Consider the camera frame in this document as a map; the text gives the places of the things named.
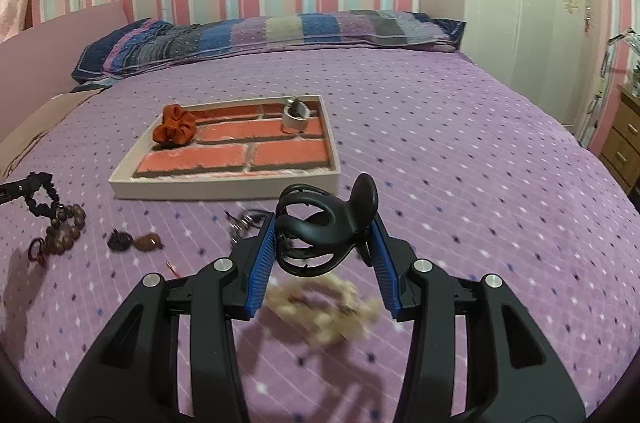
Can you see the wooden drawer cabinet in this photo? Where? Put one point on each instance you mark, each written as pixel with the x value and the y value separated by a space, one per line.
pixel 621 151

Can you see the brick pattern tray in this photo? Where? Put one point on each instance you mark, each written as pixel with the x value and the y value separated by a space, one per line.
pixel 239 152

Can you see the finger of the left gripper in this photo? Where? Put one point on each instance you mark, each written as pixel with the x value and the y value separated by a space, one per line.
pixel 27 187

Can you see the pink headboard cushion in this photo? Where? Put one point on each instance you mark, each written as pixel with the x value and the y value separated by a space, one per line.
pixel 36 65

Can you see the purple dotted bed sheet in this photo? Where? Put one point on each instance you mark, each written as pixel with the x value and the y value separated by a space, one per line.
pixel 476 178

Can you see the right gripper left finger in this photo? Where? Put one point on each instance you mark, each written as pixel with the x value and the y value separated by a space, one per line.
pixel 129 374

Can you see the white strap wristwatch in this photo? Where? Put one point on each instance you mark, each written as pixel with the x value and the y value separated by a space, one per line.
pixel 295 116

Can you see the orange fabric scrunchie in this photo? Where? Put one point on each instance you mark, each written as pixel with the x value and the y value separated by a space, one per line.
pixel 177 129

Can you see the white wardrobe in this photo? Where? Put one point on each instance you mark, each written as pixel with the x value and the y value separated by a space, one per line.
pixel 544 50

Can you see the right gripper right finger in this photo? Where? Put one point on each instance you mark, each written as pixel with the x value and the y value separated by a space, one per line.
pixel 476 354

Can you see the patchwork striped pillow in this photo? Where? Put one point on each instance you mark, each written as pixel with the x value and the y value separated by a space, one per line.
pixel 149 44

